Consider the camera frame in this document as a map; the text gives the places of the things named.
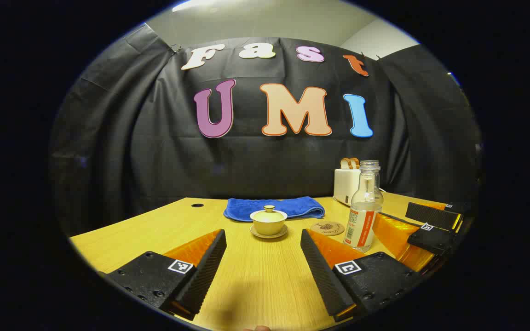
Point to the round brown coaster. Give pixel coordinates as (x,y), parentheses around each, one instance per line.
(327,228)

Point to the cream saucer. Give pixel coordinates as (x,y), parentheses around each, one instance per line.
(258,233)

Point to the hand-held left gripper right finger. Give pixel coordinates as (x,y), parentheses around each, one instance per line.
(321,271)

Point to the black backdrop cloth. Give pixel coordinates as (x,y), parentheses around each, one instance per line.
(154,161)

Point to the blue folded towel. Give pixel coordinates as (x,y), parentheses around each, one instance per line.
(246,208)

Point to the white toaster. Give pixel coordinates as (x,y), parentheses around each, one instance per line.
(345,186)

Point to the cream teacup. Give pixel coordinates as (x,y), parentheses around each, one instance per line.
(268,226)

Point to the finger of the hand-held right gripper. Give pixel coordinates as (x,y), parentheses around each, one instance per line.
(430,215)
(433,240)

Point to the clear water bottle red label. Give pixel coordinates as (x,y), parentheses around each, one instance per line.
(361,225)

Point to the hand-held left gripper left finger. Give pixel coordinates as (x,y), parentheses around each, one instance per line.
(205,271)

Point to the toast bread slice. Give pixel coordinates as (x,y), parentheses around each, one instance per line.
(355,163)
(345,163)

